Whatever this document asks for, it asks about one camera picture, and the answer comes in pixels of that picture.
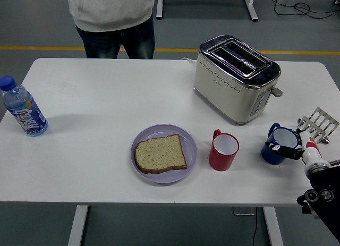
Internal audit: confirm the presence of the blue enamel mug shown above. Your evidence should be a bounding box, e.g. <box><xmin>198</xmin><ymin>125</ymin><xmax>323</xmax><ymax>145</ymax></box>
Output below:
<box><xmin>261</xmin><ymin>123</ymin><xmax>302</xmax><ymax>166</ymax></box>

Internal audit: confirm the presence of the lilac plate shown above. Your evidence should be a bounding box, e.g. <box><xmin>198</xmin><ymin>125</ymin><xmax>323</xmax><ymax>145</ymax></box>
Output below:
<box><xmin>130</xmin><ymin>124</ymin><xmax>199</xmax><ymax>185</ymax></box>

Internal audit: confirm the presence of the white background table leg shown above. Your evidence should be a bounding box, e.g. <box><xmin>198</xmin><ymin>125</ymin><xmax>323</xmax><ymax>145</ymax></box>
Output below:
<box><xmin>241</xmin><ymin>0</ymin><xmax>259</xmax><ymax>22</ymax></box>
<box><xmin>155</xmin><ymin>0</ymin><xmax>165</xmax><ymax>20</ymax></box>

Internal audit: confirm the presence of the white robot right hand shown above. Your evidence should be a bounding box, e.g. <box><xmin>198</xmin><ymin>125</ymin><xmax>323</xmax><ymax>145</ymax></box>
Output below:
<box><xmin>265</xmin><ymin>128</ymin><xmax>329</xmax><ymax>166</ymax></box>

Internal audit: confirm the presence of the silver metal toast rack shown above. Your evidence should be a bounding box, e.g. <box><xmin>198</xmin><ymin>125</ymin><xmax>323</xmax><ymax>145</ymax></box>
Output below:
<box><xmin>296</xmin><ymin>107</ymin><xmax>340</xmax><ymax>145</ymax></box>

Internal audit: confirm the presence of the blue-capped water bottle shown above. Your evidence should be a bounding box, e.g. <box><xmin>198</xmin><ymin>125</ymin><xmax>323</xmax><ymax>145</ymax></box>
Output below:
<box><xmin>0</xmin><ymin>75</ymin><xmax>49</xmax><ymax>137</ymax></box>

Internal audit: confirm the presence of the grey bracket under table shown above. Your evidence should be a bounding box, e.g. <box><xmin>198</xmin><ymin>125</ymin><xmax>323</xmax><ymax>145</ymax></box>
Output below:
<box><xmin>233</xmin><ymin>206</ymin><xmax>256</xmax><ymax>216</ymax></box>

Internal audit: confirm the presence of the person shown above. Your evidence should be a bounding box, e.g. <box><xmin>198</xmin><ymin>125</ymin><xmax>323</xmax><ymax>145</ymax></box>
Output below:
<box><xmin>65</xmin><ymin>0</ymin><xmax>156</xmax><ymax>60</ymax></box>

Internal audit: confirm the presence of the red enamel mug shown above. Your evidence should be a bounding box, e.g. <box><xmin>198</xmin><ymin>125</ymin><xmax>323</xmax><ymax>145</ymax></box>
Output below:
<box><xmin>208</xmin><ymin>129</ymin><xmax>240</xmax><ymax>172</ymax></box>

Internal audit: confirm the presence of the brown bread slice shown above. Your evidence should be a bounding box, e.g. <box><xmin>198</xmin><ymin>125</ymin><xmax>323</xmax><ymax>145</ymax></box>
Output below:
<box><xmin>134</xmin><ymin>134</ymin><xmax>188</xmax><ymax>175</ymax></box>

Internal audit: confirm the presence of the black cable under table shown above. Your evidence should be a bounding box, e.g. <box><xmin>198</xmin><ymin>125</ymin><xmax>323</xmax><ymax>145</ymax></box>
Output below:
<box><xmin>252</xmin><ymin>207</ymin><xmax>259</xmax><ymax>246</ymax></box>

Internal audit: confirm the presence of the black floor cable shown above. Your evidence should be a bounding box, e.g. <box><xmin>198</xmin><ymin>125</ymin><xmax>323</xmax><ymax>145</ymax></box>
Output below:
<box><xmin>259</xmin><ymin>0</ymin><xmax>340</xmax><ymax>19</ymax></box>

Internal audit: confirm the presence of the cream and chrome toaster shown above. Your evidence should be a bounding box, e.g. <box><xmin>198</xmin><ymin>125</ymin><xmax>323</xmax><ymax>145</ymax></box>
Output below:
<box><xmin>193</xmin><ymin>34</ymin><xmax>283</xmax><ymax>126</ymax></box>

